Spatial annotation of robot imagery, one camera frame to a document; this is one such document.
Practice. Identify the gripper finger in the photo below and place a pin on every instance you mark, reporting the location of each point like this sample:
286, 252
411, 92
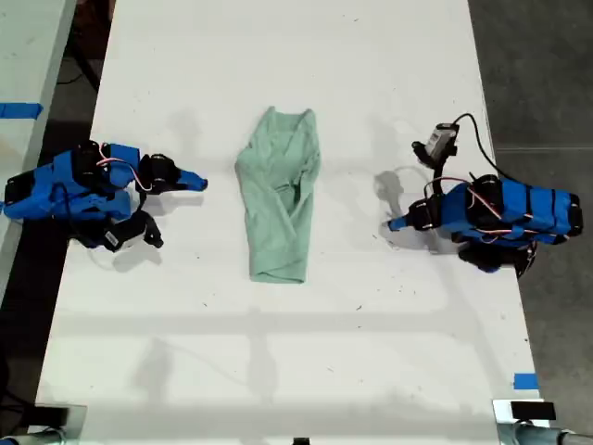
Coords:
190, 176
402, 226
407, 218
192, 185

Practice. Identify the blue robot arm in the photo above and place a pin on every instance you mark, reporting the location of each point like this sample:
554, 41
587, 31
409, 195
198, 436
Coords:
523, 206
41, 194

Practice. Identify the pale green T-shirt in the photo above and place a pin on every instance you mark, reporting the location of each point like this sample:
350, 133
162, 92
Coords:
273, 199

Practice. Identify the blue tape strip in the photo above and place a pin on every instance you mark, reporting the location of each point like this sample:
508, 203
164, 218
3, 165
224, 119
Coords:
526, 381
18, 110

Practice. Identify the small black box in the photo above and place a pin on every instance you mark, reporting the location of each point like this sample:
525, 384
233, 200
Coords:
533, 410

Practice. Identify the metal pipe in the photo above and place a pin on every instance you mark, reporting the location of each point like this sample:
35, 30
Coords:
542, 436
32, 438

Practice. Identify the black camera stalk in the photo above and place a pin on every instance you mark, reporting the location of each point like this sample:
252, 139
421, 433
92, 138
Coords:
441, 169
142, 201

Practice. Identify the black camera box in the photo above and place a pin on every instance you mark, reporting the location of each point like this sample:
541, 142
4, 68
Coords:
118, 237
437, 139

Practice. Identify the metal table bracket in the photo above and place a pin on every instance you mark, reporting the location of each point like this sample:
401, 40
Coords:
501, 410
76, 417

